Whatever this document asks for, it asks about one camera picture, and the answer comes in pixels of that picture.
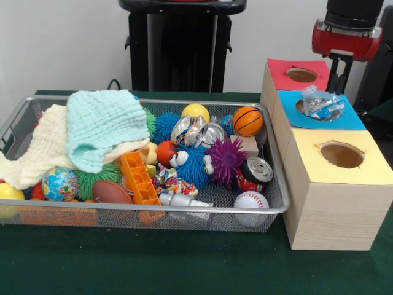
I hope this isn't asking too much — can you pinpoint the cream waffle cloth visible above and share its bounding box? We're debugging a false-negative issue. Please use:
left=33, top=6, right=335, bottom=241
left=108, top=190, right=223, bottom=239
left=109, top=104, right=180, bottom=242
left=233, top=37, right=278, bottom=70
left=0, top=103, right=151, bottom=191

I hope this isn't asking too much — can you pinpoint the mint waffle cloth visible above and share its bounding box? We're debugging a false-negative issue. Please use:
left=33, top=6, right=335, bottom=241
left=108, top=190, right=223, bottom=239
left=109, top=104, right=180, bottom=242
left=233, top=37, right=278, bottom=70
left=66, top=89, right=151, bottom=175

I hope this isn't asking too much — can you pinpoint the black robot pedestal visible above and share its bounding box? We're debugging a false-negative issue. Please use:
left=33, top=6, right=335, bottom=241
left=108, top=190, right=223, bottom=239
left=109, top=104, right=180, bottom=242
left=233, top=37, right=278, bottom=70
left=118, top=0, right=248, bottom=93

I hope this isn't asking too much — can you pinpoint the white toy baseball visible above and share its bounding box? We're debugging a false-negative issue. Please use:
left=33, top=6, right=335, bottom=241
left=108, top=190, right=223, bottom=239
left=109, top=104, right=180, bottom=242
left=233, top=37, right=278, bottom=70
left=233, top=191, right=270, bottom=227

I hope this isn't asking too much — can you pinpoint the purple spiky rubber ball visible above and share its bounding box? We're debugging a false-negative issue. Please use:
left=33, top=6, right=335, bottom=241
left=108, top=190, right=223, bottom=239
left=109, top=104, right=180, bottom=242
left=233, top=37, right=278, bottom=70
left=208, top=137, right=249, bottom=189

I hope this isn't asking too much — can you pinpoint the globe print ball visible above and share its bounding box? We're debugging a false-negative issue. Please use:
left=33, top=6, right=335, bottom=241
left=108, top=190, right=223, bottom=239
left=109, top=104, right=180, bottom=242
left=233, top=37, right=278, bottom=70
left=41, top=167, right=80, bottom=202

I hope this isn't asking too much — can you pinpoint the orange toy basketball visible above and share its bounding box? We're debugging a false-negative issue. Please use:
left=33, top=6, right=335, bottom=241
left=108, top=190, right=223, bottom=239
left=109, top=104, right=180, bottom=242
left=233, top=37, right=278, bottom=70
left=232, top=106, right=264, bottom=138

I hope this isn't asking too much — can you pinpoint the black upright panel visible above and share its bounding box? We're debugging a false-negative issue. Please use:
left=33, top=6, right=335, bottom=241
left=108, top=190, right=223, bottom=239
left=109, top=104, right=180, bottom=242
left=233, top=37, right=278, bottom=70
left=352, top=4, right=393, bottom=108

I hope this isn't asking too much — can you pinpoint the dark green side-table cloth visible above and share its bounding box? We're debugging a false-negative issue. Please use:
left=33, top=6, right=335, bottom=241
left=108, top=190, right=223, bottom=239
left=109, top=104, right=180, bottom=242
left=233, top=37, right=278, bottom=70
left=367, top=98, right=393, bottom=125

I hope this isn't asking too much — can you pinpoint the brown toy football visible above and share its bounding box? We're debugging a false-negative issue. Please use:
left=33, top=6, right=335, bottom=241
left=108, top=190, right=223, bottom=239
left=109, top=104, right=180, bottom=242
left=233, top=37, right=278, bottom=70
left=92, top=180, right=134, bottom=205

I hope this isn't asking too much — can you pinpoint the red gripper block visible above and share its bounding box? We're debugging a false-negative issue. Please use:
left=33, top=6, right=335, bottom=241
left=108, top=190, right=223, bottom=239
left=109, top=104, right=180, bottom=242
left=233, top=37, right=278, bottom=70
left=311, top=18, right=383, bottom=95

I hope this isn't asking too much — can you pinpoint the wooden box with three holes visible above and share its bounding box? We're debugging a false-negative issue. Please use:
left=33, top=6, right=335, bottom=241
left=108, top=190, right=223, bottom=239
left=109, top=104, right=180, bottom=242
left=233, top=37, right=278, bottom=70
left=259, top=58, right=393, bottom=251

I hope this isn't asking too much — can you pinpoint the dark green table cloth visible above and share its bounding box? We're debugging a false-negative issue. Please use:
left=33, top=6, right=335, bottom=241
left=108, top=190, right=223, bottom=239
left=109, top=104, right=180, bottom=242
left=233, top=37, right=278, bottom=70
left=0, top=89, right=393, bottom=295

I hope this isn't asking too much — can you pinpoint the shallow silver mesh bin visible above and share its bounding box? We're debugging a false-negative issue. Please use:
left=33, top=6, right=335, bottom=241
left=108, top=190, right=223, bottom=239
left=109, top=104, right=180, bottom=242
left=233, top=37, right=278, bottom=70
left=0, top=94, right=291, bottom=231

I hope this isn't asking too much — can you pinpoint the blue spiky toy with eyes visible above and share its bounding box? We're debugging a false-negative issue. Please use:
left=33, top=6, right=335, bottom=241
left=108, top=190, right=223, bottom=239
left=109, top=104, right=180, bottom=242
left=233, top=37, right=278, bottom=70
left=169, top=144, right=215, bottom=189

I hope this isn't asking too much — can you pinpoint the orange plastic building brick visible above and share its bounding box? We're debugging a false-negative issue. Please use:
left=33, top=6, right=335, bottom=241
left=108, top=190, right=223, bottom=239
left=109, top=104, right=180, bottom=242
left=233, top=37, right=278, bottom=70
left=120, top=152, right=163, bottom=206

